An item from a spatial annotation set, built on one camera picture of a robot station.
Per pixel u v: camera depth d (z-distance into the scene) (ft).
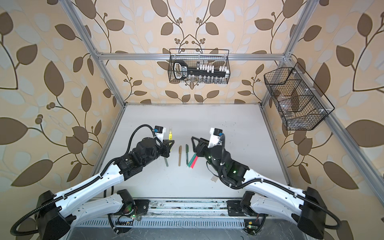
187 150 3.14
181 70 2.76
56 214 1.28
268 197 1.55
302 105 2.39
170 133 2.42
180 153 3.07
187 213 2.42
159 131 2.14
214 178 2.77
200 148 2.03
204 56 2.98
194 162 2.96
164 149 2.18
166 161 2.99
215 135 2.05
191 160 2.99
